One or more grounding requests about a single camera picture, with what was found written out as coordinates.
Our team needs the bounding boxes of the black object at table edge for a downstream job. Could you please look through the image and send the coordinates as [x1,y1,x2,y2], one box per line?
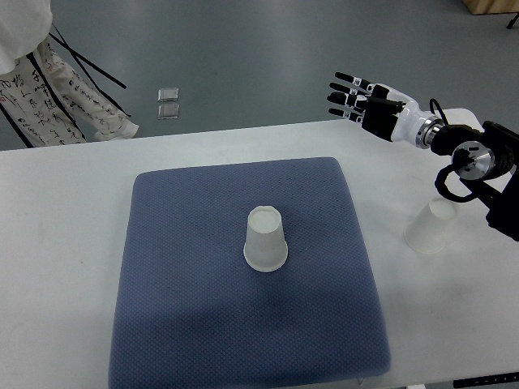
[453,372,518,388]

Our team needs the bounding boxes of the person in calligraphy print clothes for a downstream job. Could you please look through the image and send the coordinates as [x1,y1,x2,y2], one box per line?
[1,1,139,147]

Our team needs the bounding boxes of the wooden furniture corner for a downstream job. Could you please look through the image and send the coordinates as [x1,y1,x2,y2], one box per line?
[462,0,518,15]

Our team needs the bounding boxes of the white paper cup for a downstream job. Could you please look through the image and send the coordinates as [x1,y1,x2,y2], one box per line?
[243,206,289,272]
[404,198,459,254]

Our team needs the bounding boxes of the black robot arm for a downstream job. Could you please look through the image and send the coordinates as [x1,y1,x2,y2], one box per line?
[327,72,518,240]

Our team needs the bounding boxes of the upper metal floor plate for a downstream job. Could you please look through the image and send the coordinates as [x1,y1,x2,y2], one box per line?
[157,87,179,102]

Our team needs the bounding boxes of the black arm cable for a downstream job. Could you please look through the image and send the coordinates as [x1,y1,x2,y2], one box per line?
[428,98,451,126]

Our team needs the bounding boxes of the white paper cup on mat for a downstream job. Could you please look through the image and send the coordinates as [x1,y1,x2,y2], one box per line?
[243,206,289,272]

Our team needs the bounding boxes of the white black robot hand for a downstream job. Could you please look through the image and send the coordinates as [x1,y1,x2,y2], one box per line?
[327,71,442,147]

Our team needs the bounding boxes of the blue quilted cushion mat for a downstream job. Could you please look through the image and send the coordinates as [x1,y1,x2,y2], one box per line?
[109,157,391,388]

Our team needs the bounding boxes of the black tripod legs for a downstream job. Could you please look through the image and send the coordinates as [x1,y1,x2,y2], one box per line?
[49,24,131,118]

